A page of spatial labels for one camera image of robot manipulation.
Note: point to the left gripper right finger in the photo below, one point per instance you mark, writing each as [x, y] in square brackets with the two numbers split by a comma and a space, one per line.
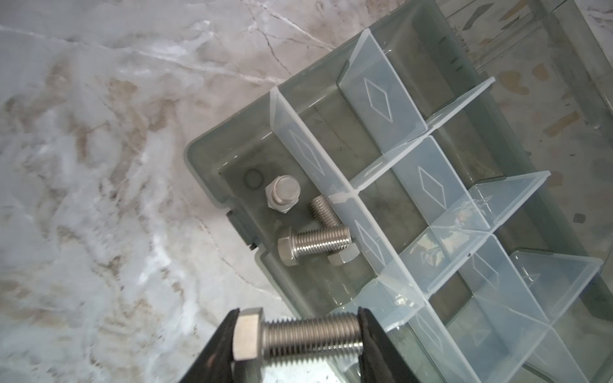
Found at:
[380, 361]

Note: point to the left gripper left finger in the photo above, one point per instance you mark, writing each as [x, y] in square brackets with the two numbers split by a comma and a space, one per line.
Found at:
[214, 363]

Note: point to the clear plastic organizer box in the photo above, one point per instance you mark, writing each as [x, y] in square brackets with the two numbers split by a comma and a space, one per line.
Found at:
[470, 155]

